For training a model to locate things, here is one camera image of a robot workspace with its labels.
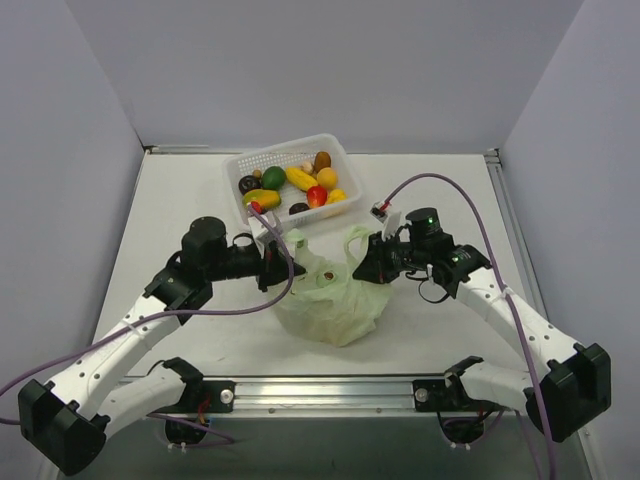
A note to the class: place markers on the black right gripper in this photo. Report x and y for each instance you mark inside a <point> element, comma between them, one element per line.
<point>385,256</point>

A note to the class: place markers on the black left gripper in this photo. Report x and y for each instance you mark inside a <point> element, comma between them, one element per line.
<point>270,267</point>

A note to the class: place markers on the dark red plum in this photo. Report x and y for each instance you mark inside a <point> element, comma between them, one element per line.
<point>298,208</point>

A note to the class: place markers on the light green plastic bag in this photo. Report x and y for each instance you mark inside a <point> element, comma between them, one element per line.
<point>326,304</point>

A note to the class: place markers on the yellow starfruit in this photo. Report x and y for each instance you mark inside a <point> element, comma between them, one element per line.
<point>300,179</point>

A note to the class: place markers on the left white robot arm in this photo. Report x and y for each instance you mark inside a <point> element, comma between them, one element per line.
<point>70,417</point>

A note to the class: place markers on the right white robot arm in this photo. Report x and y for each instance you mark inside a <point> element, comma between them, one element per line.
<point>566,384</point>

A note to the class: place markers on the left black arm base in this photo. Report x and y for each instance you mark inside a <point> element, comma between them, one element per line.
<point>200,396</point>

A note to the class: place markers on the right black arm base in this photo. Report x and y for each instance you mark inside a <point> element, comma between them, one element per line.
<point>445,393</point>

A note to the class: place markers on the green yellow mango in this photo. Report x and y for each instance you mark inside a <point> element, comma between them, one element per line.
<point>266,199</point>

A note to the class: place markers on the red peach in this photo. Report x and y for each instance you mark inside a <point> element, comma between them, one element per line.
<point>316,196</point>

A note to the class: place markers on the small yellow lemon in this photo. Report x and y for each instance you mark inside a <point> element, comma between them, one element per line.
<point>335,196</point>

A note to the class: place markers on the white perforated plastic basket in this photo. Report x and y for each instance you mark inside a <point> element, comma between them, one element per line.
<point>293,154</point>

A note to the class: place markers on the green lime fruit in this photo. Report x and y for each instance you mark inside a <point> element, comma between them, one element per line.
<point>273,178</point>

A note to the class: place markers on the dark mangosteen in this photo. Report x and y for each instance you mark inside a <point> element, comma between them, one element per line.
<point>248,183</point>

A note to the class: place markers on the orange fruit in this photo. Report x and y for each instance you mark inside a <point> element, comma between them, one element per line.
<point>327,178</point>

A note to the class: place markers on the brown kiwi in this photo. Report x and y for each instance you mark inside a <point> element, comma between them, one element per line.
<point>322,160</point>

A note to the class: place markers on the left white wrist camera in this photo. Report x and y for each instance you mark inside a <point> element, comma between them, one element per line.
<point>264,229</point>

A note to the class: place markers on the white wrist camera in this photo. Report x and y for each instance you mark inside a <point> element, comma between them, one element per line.
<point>264,229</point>
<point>388,216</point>

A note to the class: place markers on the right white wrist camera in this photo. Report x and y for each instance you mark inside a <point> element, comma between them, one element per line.
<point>388,216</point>

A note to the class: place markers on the aluminium table edge rail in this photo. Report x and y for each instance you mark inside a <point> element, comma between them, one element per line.
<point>325,395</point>

